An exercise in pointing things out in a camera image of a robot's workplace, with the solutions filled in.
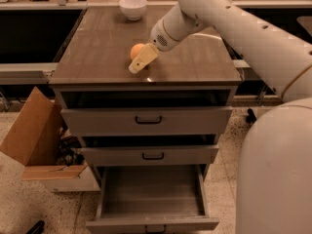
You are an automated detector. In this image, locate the grey top drawer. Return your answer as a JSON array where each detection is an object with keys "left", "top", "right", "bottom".
[{"left": 61, "top": 106, "right": 232, "bottom": 137}]

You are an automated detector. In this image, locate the black object on floor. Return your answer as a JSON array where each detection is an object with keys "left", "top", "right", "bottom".
[{"left": 26, "top": 220, "right": 45, "bottom": 234}]

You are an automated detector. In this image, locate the grey drawer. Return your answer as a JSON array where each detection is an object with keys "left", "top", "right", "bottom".
[
  {"left": 61, "top": 106, "right": 232, "bottom": 137},
  {"left": 82, "top": 145, "right": 218, "bottom": 167},
  {"left": 86, "top": 165, "right": 219, "bottom": 234}
]

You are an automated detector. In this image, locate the brown cardboard box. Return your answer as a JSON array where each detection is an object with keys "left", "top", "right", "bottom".
[{"left": 0, "top": 88, "right": 99, "bottom": 192}]

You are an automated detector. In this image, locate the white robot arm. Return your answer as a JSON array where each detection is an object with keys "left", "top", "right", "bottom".
[{"left": 129, "top": 0, "right": 312, "bottom": 234}]

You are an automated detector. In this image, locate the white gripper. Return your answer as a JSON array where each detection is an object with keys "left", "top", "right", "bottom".
[{"left": 129, "top": 19, "right": 181, "bottom": 74}]

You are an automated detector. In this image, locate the grey drawer cabinet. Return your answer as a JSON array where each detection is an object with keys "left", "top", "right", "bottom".
[{"left": 50, "top": 6, "right": 241, "bottom": 167}]

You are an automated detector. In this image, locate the grey middle drawer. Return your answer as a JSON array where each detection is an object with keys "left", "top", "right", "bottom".
[{"left": 82, "top": 145, "right": 218, "bottom": 167}]

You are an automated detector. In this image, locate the orange fruit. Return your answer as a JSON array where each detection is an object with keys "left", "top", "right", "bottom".
[{"left": 130, "top": 43, "right": 144, "bottom": 59}]

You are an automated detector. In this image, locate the grey bottom drawer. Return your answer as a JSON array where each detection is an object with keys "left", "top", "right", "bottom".
[{"left": 86, "top": 165, "right": 219, "bottom": 234}]

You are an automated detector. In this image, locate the black wheeled stand base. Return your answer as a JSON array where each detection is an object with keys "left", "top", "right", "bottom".
[{"left": 246, "top": 108, "right": 256, "bottom": 124}]

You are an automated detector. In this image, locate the white ceramic bowl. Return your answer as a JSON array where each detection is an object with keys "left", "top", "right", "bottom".
[{"left": 119, "top": 0, "right": 147, "bottom": 20}]

